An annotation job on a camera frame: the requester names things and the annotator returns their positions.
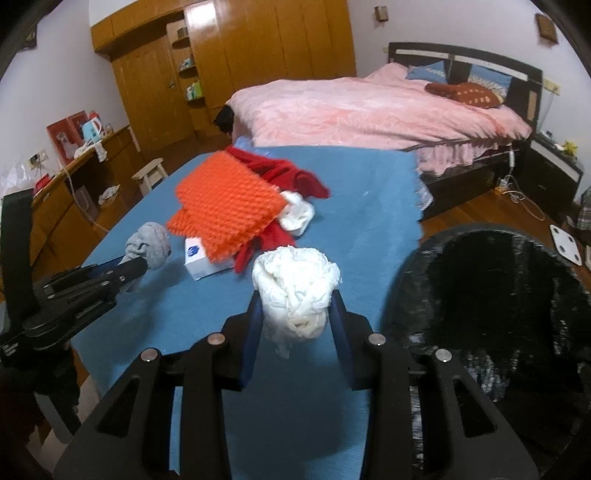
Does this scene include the white bathroom scale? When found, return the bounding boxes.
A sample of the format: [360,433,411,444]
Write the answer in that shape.
[549,225,583,266]

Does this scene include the black bag trash bin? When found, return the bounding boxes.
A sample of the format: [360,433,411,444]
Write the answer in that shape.
[380,224,590,479]

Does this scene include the red fabric glove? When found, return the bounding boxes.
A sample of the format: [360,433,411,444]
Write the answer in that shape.
[225,146,331,274]

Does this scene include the grey sock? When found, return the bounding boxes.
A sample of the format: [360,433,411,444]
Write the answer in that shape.
[120,222,171,270]

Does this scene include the left wall lamp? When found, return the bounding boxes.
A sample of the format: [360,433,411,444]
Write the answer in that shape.
[374,5,389,23]

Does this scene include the blue right pillow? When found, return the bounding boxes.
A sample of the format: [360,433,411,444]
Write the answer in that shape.
[468,65,512,99]

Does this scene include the white small stool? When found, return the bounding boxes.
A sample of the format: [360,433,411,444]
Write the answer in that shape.
[132,158,168,197]

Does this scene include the white tissue box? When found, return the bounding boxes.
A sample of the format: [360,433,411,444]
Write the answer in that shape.
[184,237,235,281]

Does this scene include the black white nightstand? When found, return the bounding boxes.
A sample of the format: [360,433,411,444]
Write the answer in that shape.
[519,133,584,223]

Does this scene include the pink quilt bed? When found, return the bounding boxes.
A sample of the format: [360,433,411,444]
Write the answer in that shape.
[228,62,532,176]

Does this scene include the red picture frame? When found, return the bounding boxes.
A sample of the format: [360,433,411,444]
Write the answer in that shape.
[46,110,88,165]

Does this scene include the yellow plush toy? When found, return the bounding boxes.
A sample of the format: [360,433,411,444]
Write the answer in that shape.
[563,141,578,158]

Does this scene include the white paper wad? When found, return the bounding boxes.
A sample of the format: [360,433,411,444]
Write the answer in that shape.
[252,246,342,359]

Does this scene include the orange foam mesh sheet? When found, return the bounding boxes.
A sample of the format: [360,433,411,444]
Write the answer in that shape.
[166,151,287,262]

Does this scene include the wooden wardrobe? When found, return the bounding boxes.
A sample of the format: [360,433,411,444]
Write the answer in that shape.
[90,1,356,154]

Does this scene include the blue pillow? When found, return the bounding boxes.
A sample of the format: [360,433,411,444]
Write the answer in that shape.
[406,61,448,84]
[468,65,512,99]

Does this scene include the wall lamp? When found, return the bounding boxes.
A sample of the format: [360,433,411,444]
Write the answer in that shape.
[535,13,559,45]
[374,5,389,23]

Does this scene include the wooden side desk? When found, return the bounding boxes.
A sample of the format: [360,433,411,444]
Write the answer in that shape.
[30,127,144,280]

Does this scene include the white crumpled cloth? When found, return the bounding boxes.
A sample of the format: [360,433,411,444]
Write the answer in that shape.
[277,190,315,238]

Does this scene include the brown dotted pillow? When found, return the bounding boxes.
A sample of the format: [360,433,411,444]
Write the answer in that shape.
[425,82,504,109]

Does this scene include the white charger cable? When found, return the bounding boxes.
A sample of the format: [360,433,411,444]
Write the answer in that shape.
[500,147,547,222]

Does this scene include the framed wall picture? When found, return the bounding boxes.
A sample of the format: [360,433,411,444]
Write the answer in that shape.
[19,27,37,51]

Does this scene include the blue left pillow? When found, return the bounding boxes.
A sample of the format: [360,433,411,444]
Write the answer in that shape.
[406,61,448,84]

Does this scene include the black bed headboard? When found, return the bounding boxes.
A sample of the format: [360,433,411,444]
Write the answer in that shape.
[388,42,543,130]

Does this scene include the right wall lamp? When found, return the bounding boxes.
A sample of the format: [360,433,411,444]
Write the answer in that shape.
[535,13,559,45]

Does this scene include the blue table cloth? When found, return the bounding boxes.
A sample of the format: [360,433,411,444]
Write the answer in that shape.
[73,147,422,479]

